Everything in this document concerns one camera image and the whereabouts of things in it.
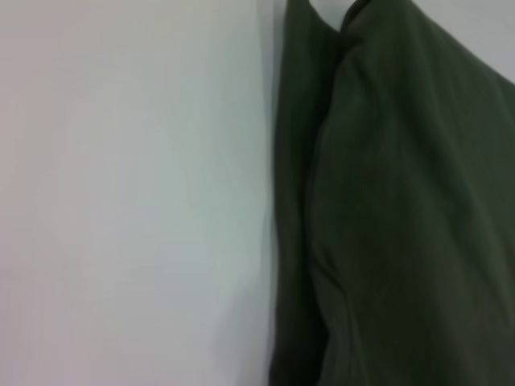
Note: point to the dark green FREE! t-shirt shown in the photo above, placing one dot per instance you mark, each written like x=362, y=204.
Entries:
x=402, y=201

